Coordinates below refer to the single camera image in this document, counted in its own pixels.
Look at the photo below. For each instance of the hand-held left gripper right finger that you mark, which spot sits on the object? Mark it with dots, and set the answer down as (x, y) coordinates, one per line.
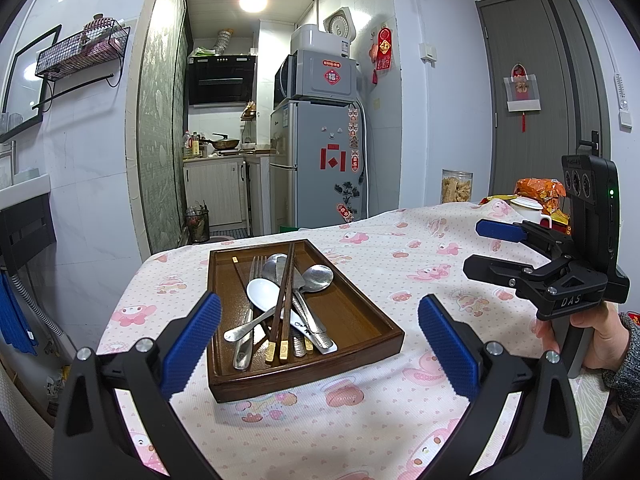
(447, 345)

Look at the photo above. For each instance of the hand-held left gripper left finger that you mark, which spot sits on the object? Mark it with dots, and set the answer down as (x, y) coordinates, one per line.
(192, 345)

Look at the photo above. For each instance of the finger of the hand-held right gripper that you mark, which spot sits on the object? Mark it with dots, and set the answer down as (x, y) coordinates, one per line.
(497, 229)
(492, 267)

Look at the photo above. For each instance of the metal fork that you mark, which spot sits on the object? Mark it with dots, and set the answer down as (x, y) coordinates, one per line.
(243, 355)

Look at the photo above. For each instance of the white ceramic spoon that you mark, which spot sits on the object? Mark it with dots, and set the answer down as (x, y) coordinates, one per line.
(262, 295)

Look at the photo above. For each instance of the brown wooden tray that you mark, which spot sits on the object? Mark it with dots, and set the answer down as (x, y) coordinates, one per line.
(350, 320)

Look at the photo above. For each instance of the round metal spoon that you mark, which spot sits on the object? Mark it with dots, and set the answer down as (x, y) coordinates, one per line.
(317, 277)

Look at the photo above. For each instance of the person's right forearm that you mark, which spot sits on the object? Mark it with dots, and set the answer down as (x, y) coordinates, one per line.
(627, 375)

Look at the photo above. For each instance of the person's right hand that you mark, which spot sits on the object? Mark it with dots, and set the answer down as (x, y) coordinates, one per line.
(607, 335)

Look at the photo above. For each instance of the yellow packet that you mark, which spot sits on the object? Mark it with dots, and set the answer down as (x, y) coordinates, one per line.
(492, 199)

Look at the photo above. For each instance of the white lidded mug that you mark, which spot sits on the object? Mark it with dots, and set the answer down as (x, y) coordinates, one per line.
(527, 205)

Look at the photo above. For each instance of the clear plastic snack jar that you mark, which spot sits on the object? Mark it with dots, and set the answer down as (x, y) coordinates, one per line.
(456, 190)

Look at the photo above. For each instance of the orange snack bag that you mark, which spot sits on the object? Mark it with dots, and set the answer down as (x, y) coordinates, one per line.
(542, 190)

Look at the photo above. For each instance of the grey door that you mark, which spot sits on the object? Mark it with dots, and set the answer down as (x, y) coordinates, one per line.
(545, 160)

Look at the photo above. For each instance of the white hanging door bag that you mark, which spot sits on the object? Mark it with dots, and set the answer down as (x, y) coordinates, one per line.
(522, 95)

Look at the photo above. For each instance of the white kitchen cabinet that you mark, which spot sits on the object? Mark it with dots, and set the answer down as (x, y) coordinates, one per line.
(215, 190)

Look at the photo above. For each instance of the blue towel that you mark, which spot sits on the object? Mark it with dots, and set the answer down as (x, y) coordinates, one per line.
(15, 315)

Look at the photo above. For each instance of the grey refrigerator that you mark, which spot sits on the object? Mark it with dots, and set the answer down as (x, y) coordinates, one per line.
(300, 185)

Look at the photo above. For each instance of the condiment bottle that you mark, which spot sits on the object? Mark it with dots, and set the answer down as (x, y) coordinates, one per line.
(187, 146)

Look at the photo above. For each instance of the black sink cabinet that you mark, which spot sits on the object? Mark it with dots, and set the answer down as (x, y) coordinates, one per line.
(25, 230)

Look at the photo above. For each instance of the metal wok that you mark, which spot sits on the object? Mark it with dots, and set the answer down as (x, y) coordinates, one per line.
(225, 143)

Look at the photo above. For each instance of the green patterned sliding door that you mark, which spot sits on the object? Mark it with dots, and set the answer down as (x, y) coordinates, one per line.
(160, 135)

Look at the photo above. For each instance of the white sink basin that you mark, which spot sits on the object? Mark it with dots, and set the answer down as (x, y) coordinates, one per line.
(25, 187)

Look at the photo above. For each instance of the hanging wooden rack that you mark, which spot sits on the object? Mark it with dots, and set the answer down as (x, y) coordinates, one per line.
(249, 110)

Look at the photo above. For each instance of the grey microwave oven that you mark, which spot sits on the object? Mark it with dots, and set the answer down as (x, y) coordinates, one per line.
(310, 75)

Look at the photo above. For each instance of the black range hood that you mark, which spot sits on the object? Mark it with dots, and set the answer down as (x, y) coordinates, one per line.
(220, 82)

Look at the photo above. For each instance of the white kitchen appliance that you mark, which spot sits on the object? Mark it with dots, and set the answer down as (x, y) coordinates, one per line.
(310, 40)

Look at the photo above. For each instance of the clear glass cup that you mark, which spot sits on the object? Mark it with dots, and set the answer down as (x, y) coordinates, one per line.
(15, 120)
(4, 121)

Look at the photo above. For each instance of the black framed mirror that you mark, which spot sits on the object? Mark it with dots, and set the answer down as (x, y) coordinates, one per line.
(25, 85)

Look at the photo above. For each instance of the round ceiling light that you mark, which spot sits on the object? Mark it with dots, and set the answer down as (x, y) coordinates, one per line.
(253, 2)

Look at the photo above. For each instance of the white wall thermometer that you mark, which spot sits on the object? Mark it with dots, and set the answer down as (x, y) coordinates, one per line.
(625, 105)

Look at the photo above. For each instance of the red wall charm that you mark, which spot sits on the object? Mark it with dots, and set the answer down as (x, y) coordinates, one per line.
(385, 47)

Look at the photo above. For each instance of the silver foil duct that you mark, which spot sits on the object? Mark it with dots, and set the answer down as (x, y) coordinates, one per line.
(225, 42)

